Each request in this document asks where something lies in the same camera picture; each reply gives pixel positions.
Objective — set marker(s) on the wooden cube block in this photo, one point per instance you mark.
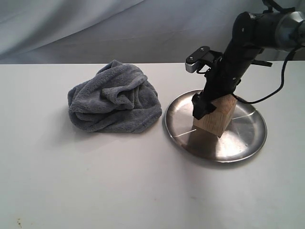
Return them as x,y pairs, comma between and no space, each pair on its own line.
217,121

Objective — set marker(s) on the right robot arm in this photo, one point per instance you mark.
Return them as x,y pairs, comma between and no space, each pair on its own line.
276,28

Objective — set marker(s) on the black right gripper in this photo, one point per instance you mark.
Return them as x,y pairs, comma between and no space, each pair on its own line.
223,81

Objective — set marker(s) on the grey fleece towel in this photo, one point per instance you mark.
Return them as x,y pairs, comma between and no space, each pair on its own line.
118,99

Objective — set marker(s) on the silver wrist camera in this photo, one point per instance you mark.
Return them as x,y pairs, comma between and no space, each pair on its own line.
198,59

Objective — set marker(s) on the round steel plate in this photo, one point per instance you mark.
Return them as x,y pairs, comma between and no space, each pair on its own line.
244,137

